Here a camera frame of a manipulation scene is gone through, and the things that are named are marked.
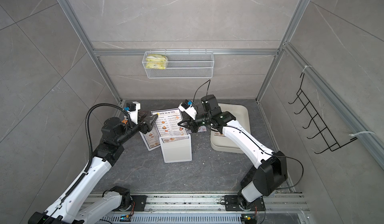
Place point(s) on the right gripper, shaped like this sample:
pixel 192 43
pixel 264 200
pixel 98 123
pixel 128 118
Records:
pixel 191 123

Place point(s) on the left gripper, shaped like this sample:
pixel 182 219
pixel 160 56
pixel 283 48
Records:
pixel 146 127

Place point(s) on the dim sum inn menu sheet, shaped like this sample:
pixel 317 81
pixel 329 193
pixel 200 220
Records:
pixel 167 125

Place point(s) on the special menu sheet pink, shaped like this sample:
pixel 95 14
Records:
pixel 200 129

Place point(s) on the white menu holder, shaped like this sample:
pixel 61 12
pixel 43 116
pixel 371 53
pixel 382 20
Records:
pixel 176 148

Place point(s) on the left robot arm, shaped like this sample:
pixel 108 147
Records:
pixel 67 208

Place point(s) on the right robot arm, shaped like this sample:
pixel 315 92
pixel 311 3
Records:
pixel 269 168

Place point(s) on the rear menu holder with menu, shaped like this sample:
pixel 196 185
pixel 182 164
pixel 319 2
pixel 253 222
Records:
pixel 151 139

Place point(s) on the cream plastic tray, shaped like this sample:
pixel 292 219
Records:
pixel 224 144

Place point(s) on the yellow snack packet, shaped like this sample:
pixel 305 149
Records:
pixel 156 61

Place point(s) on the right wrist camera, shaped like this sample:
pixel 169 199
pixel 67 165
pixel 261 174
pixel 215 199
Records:
pixel 188 107

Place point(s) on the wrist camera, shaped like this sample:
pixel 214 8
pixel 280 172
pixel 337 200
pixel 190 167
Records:
pixel 133 109
pixel 188 107

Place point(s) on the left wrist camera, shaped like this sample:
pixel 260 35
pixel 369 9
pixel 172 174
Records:
pixel 133 109

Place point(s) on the white wire mesh basket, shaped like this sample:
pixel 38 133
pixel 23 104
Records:
pixel 183 64

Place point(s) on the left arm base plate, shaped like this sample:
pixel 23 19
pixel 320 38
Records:
pixel 135 202

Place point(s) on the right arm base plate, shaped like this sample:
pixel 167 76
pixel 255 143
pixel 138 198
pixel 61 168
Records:
pixel 237 203

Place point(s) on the black wire hook rack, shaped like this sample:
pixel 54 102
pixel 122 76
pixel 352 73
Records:
pixel 316 120

